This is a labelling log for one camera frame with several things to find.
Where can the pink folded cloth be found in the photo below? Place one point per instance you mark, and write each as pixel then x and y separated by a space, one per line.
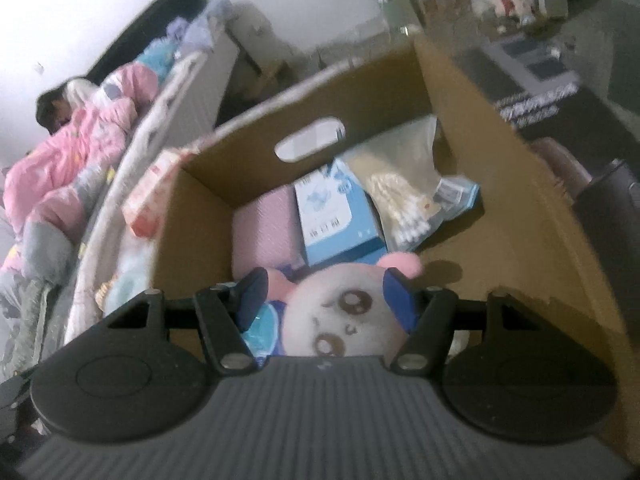
pixel 266 234

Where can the green floral pillow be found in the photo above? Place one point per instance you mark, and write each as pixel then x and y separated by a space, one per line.
pixel 24 311

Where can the sleeping person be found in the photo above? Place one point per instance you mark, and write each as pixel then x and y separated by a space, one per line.
pixel 55 107

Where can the black headboard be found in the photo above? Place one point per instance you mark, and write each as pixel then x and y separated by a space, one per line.
pixel 150 24

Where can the pink panda plush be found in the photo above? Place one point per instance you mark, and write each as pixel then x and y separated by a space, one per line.
pixel 348 309

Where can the grey white floor mat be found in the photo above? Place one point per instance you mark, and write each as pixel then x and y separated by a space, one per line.
pixel 534 64

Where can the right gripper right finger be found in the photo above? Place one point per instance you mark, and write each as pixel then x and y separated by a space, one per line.
pixel 427 316

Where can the brown cardboard box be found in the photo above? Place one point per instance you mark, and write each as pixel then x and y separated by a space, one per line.
pixel 510 229

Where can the cotton swab bag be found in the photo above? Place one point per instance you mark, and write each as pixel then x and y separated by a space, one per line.
pixel 412 198

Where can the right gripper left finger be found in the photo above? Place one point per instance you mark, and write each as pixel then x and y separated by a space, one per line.
pixel 224 313

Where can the orange white knitted toy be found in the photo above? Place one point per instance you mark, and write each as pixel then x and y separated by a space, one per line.
pixel 101 293

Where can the red pink wipes pack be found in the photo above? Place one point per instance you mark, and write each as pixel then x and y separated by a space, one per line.
pixel 144 208

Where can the white plaid mattress pad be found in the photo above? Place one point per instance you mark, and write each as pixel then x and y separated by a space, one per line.
pixel 185 109

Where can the blue clothes pile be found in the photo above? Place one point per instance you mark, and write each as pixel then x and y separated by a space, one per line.
pixel 182 37

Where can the blue white wipes pack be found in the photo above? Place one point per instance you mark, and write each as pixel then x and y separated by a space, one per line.
pixel 132 276

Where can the blue mask box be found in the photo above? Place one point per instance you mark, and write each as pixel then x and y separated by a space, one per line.
pixel 338 221

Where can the pink and grey quilt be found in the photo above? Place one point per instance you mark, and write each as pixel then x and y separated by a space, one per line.
pixel 50 194

